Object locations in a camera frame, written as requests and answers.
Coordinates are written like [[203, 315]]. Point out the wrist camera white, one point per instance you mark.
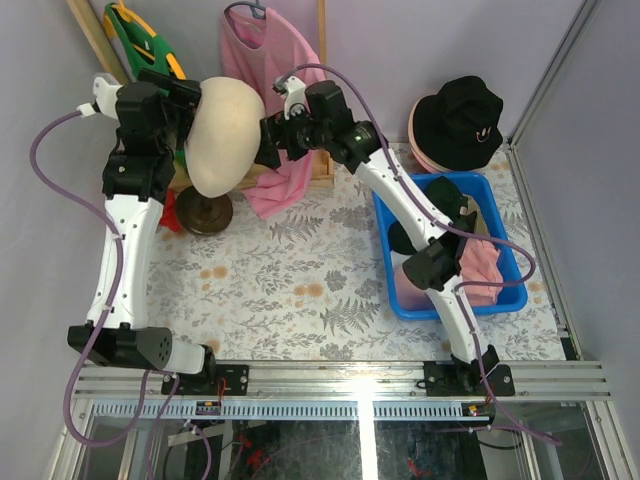
[[292, 91], [104, 88]]

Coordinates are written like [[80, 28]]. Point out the wooden clothes rack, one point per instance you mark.
[[95, 32]]

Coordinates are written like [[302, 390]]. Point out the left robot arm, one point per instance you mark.
[[118, 332]]

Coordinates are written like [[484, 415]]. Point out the beige bucket hat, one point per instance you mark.
[[412, 138]]

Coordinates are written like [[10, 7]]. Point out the yellow hanger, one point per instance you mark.
[[160, 50]]

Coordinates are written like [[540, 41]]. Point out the dark mannequin base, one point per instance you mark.
[[203, 216]]

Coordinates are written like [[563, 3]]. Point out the red cloth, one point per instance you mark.
[[169, 217]]

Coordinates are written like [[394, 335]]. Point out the black hat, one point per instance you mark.
[[458, 126]]

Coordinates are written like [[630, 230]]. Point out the cream foam mannequin head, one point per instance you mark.
[[225, 135]]

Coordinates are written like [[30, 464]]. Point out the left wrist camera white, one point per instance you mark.
[[104, 88]]

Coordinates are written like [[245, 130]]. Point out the pink t-shirt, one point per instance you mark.
[[257, 52]]

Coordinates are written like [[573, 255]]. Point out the pink bucket hat strawberry logo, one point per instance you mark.
[[426, 163]]

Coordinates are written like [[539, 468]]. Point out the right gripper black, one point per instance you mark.
[[269, 128]]

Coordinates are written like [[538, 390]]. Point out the pink baseball cap in bin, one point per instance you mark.
[[409, 297]]

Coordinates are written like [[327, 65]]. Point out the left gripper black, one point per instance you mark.
[[185, 93]]

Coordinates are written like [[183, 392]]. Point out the floral table mat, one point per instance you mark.
[[306, 284]]

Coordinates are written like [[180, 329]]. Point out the blue plastic bin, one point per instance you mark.
[[511, 298]]

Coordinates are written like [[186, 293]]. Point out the dark green cap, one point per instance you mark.
[[446, 196]]

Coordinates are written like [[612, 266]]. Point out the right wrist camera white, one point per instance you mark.
[[292, 91]]

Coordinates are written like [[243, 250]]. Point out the pink cloth in bin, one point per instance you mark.
[[479, 263]]

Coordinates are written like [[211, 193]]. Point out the aluminium rail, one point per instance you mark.
[[335, 390]]

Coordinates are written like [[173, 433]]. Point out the green tank top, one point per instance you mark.
[[150, 45]]

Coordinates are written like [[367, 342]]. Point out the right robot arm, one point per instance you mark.
[[316, 117]]

